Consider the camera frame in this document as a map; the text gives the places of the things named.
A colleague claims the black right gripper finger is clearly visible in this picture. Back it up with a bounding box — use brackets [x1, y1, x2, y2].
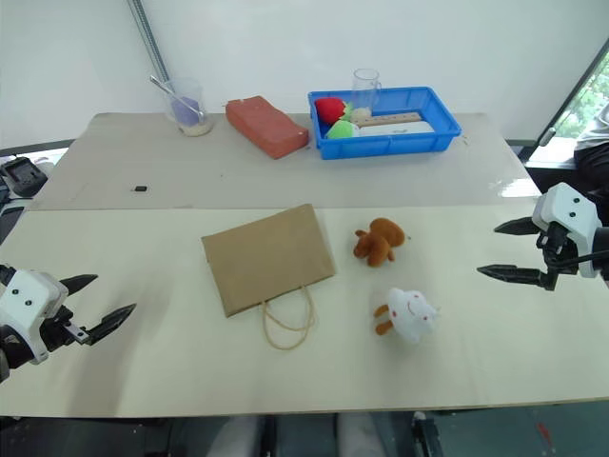
[493, 215, 540, 236]
[476, 264, 557, 290]

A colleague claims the clear plastic measuring cup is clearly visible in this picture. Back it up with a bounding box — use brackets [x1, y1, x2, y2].
[351, 68, 383, 113]

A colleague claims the blue plastic bin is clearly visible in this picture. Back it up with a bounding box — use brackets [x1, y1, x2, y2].
[307, 86, 463, 161]

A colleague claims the metal flexible conduit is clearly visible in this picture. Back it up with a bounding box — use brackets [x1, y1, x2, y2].
[127, 0, 171, 82]

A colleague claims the white rectangular box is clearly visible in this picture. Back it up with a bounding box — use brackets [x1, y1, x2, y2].
[357, 120, 437, 139]

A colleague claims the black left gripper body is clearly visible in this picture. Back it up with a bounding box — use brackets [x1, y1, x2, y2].
[39, 306, 91, 354]

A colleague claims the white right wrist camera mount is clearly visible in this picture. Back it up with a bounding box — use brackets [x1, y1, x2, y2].
[531, 182, 603, 280]

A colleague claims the black window frame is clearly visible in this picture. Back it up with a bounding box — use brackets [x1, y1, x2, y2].
[522, 45, 609, 169]

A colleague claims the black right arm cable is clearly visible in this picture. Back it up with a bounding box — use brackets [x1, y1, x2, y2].
[560, 251, 609, 266]

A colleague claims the brown plush toy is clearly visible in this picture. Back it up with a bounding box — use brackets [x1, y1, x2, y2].
[353, 217, 406, 268]

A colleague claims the red brick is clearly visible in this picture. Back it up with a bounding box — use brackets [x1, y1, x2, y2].
[225, 95, 310, 160]

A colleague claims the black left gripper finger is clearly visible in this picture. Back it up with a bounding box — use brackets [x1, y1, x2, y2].
[84, 303, 138, 346]
[59, 273, 100, 299]

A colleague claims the black electronic device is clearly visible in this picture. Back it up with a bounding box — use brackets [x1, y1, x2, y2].
[0, 154, 49, 199]

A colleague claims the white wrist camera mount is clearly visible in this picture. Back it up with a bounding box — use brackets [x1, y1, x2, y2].
[0, 268, 69, 366]
[531, 182, 603, 280]

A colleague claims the wooden ruler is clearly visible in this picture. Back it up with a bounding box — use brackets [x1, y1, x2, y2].
[355, 111, 422, 129]

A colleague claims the metal spoon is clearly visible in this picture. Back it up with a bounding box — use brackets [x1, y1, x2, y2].
[149, 74, 206, 123]

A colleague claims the red plush strawberry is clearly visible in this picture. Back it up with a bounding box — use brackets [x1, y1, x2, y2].
[315, 96, 347, 126]

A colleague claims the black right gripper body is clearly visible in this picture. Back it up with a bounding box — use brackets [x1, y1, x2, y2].
[536, 222, 580, 276]

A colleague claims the person in white shirt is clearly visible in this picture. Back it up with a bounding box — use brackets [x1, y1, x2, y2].
[573, 102, 609, 225]

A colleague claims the clear beaker with purple powder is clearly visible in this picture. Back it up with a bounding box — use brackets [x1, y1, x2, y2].
[164, 78, 214, 137]

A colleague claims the brown paper bag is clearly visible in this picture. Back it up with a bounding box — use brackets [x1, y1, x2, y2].
[200, 203, 337, 352]

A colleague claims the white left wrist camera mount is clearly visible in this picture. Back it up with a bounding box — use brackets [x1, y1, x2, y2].
[0, 268, 69, 366]

